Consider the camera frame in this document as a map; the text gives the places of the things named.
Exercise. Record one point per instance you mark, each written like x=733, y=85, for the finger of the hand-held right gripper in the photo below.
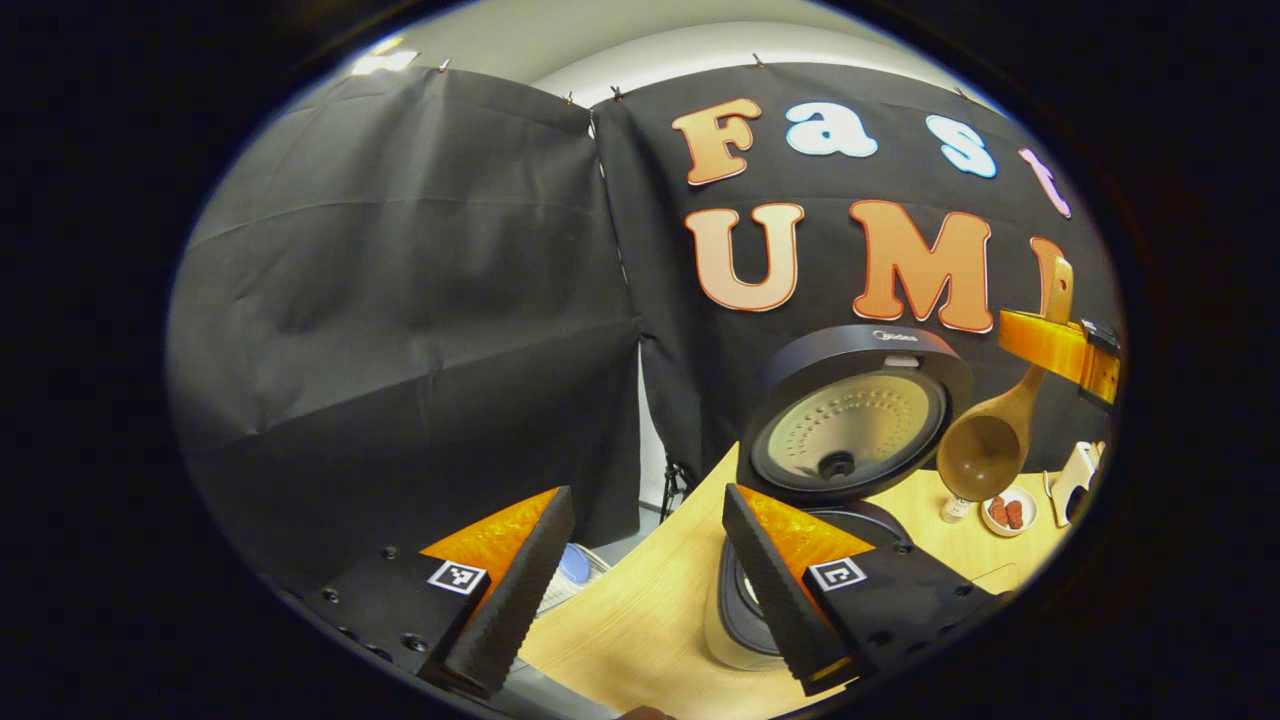
x=1102, y=365
x=1040, y=345

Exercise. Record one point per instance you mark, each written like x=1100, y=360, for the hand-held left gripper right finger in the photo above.
x=775, y=600

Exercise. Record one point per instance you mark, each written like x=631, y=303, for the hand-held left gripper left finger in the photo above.
x=520, y=600

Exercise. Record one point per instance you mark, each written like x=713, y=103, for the wooden spoon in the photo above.
x=985, y=455

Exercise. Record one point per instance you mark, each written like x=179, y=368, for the black rice cooker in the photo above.
x=800, y=360

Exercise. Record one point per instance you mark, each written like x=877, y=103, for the blue round object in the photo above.
x=575, y=563

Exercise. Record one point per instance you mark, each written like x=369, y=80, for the white toaster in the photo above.
x=1075, y=485

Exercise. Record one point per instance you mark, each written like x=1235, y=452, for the black tripod stand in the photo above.
x=673, y=490

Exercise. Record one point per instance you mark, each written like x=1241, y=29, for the white round plate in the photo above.
x=1028, y=500

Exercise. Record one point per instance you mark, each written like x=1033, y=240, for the red meat slice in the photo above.
x=1015, y=515
x=998, y=511

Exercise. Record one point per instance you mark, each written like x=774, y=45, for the clear drink bottle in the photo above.
x=955, y=510

